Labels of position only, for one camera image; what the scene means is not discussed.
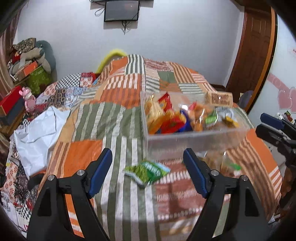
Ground yellow white snack bag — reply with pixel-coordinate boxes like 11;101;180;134
216;107;239;128

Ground pale cracker block pack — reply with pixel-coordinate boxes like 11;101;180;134
206;91;233;108

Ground orange chips clear bag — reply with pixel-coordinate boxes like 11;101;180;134
188;101;218;132

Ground blue red biscuit bag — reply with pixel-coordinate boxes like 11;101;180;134
178;109;194;133

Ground red rice cracker bag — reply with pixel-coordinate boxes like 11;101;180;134
157;92;187;134

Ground clear bag round biscuits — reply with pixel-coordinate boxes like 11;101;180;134
144;94;165;132

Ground brown wooden door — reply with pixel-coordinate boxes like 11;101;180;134
226;7;277;113

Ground brown snack clear bag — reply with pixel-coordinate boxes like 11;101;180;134
196;151;241;178

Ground white crumpled sheet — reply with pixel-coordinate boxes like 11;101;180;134
14;106;70;178

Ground small green snack packet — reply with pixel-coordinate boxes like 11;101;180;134
123;159;171;188

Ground clear plastic storage box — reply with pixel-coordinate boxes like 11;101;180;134
140;91;250;161

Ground patchwork striped quilt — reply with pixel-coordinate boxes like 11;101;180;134
36;54;283;241

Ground pink plush toy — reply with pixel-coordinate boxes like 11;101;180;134
19;87;36;113

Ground red gift box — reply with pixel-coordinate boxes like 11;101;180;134
0;86;22;117

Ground checkered patchwork blanket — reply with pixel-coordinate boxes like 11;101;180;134
35;72;96;113

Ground green patterned storage box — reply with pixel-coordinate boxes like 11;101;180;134
26;66;52;95

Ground orange box on pile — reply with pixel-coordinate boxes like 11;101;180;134
16;61;38;81

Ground grey plush toy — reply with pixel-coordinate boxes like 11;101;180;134
10;38;56;75

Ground yellow chair back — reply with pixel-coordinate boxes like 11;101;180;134
95;49;127;74

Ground pink heart wall sticker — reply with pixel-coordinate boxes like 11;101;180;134
267;73;296;113

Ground small wall monitor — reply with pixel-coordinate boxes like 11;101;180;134
104;1;140;22

